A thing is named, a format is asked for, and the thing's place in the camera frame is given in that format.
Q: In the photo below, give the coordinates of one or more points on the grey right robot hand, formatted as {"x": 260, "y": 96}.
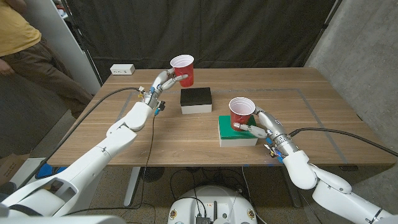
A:
{"x": 273, "y": 127}

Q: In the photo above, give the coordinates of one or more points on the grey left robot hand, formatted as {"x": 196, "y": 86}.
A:
{"x": 160, "y": 85}

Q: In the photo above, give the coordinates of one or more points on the red plastic cup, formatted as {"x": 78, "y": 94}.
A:
{"x": 186, "y": 70}
{"x": 241, "y": 115}

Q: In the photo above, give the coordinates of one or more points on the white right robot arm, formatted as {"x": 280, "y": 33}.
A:
{"x": 298, "y": 171}

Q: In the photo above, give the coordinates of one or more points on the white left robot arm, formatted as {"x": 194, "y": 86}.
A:
{"x": 93, "y": 158}

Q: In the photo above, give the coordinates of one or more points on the black-topped white block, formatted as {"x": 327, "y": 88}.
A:
{"x": 196, "y": 99}

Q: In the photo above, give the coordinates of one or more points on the green-topped white block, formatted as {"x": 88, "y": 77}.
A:
{"x": 225, "y": 133}

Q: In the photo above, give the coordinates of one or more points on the white power strip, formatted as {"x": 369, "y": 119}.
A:
{"x": 122, "y": 69}

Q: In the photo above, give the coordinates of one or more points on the grey table leg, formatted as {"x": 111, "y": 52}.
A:
{"x": 290, "y": 189}

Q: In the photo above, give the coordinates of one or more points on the black curtain stand pole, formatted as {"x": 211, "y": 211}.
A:
{"x": 93, "y": 67}
{"x": 323, "y": 26}

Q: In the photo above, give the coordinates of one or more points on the black curtain backdrop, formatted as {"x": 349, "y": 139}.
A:
{"x": 217, "y": 28}

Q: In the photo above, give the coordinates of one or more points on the black round floor fan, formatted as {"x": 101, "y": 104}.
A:
{"x": 152, "y": 174}

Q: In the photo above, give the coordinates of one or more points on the white robot torso base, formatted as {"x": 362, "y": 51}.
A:
{"x": 214, "y": 202}

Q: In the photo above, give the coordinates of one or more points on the white table leg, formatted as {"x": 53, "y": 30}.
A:
{"x": 132, "y": 186}

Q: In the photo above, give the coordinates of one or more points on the white partition panel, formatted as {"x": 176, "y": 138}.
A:
{"x": 62, "y": 37}

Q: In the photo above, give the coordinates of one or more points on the blue floor object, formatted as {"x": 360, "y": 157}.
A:
{"x": 45, "y": 170}

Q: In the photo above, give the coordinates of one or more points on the person in yellow shirt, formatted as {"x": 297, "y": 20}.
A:
{"x": 15, "y": 31}

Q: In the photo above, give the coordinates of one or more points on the white floor board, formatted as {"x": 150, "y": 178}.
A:
{"x": 28, "y": 168}

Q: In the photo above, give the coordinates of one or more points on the cardboard box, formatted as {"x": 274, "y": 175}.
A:
{"x": 9, "y": 168}

